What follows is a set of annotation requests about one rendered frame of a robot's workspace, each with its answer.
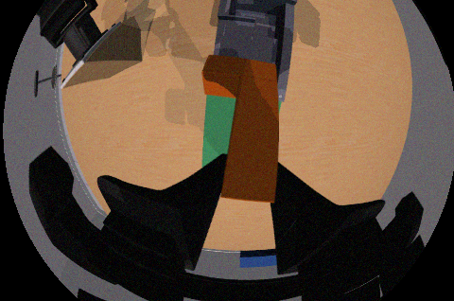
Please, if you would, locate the orange-brown l-shaped part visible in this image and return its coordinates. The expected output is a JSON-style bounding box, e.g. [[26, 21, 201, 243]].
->
[[201, 55, 280, 203]]

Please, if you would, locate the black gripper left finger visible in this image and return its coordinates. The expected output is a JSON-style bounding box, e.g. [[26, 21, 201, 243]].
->
[[97, 153, 228, 271]]

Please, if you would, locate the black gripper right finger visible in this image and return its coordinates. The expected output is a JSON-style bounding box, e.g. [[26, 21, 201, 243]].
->
[[270, 162, 385, 274]]

